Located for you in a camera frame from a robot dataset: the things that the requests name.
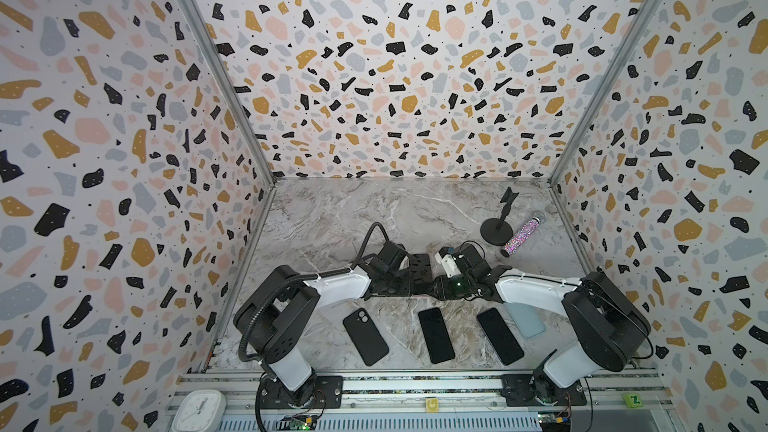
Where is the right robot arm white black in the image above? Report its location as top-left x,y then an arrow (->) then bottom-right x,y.
431,244 -> 651,390

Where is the white square clock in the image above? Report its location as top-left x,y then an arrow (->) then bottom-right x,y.
171,390 -> 226,432

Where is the light blue phone case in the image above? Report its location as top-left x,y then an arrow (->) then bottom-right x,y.
505,303 -> 546,339

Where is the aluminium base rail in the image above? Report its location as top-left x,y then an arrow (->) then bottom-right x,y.
164,368 -> 676,432

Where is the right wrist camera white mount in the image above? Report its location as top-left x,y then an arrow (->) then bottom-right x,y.
435,252 -> 461,278

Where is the black phone case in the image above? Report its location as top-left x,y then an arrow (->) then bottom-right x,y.
342,308 -> 390,367

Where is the black phone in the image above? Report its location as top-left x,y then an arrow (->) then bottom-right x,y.
476,308 -> 525,366
418,307 -> 455,364

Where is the glitter purple microphone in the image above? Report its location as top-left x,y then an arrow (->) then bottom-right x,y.
500,211 -> 546,257

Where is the black phone middle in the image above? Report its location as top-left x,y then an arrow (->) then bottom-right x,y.
418,307 -> 455,364

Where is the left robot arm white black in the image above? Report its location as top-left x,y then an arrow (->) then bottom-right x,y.
233,241 -> 433,393

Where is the green sticker tag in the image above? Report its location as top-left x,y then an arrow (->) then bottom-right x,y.
623,393 -> 644,409

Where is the black phone stand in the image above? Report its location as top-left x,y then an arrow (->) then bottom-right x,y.
480,187 -> 518,246

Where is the aluminium corner post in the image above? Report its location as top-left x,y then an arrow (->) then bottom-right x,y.
547,0 -> 662,189
178,0 -> 275,190

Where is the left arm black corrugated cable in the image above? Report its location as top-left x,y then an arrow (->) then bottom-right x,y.
237,221 -> 391,364

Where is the aluminium corner post left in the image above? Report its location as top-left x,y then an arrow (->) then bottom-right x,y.
178,0 -> 275,190

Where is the black phone right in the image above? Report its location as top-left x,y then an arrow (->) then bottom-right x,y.
476,308 -> 525,366

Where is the aluminium corner post right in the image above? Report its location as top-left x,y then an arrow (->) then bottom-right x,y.
547,0 -> 662,189

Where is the yellow sticker tag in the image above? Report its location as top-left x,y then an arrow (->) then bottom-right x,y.
425,398 -> 439,413

